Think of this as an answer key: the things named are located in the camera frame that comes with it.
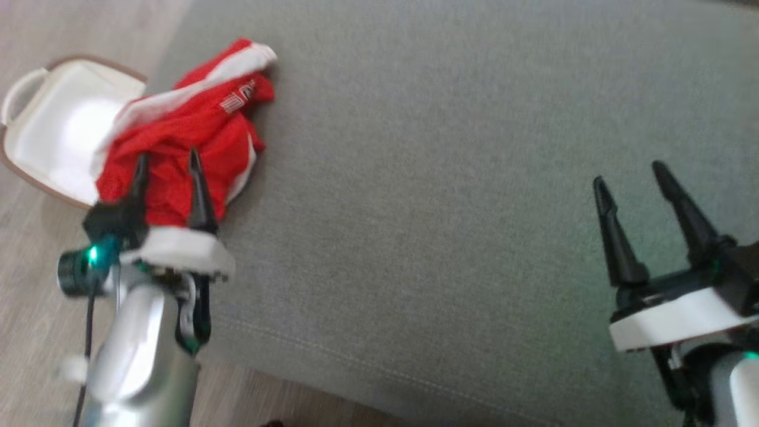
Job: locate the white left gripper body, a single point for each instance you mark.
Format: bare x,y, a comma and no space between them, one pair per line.
184,252

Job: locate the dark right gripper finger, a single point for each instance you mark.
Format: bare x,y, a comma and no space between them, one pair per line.
622,255
694,231

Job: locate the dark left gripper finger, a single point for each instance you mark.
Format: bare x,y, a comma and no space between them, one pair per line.
200,207
140,184

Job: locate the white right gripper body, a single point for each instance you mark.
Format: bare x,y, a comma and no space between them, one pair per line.
664,317

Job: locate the red jersey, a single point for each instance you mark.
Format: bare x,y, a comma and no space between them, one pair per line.
178,136

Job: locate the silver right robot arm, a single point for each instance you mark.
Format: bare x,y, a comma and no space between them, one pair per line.
738,385

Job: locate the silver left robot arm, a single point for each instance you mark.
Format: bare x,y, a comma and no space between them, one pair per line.
142,356

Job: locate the white laundry basket brown rim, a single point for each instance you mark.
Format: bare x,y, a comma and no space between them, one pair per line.
53,136

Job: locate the grey sofa seat cushion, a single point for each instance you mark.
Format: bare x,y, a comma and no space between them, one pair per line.
445,178

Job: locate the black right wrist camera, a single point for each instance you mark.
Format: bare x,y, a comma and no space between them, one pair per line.
741,279

